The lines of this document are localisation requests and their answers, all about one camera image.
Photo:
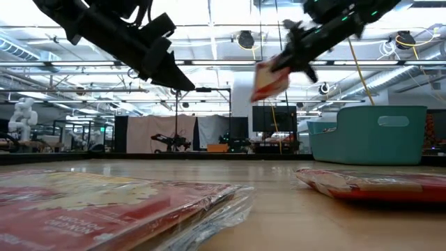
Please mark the red display rack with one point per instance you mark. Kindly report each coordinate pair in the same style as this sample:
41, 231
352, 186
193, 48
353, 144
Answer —
429, 130

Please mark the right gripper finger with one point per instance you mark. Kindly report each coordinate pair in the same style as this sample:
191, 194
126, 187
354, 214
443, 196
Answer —
294, 38
301, 59

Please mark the orange box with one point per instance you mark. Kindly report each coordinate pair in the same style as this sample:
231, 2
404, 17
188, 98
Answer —
217, 148

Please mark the black partition panel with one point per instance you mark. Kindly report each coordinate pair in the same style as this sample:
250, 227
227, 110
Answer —
121, 134

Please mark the red popcorn bag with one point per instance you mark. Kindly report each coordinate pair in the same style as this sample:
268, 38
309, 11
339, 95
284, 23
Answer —
270, 82
376, 186
104, 212

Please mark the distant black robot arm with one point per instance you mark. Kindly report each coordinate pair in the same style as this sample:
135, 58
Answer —
172, 141

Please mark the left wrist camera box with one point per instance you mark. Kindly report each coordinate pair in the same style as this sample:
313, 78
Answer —
158, 28

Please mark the white humanoid robot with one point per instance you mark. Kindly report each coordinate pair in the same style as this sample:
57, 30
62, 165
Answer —
22, 118

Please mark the long ceiling light strip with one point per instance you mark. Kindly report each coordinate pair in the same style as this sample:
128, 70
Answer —
223, 62

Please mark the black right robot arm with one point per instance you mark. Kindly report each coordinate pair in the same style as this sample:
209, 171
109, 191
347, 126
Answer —
331, 7

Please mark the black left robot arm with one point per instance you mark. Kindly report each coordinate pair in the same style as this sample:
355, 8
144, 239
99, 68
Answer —
69, 17

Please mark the pale fabric curtain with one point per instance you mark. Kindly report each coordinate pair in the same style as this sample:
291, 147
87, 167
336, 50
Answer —
157, 134

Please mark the distant robot with green lights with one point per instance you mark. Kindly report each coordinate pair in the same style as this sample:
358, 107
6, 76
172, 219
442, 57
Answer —
235, 143

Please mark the grey fabric curtain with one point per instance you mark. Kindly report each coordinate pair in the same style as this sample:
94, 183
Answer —
212, 129

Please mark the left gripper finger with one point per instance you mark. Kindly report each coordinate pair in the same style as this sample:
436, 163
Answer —
177, 76
157, 81

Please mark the black stand frame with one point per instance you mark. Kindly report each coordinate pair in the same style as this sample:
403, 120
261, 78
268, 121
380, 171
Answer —
203, 89

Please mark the teal plastic basket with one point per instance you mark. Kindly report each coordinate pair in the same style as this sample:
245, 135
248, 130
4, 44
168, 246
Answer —
362, 146

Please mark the black monitor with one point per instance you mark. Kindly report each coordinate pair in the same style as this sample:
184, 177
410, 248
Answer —
265, 118

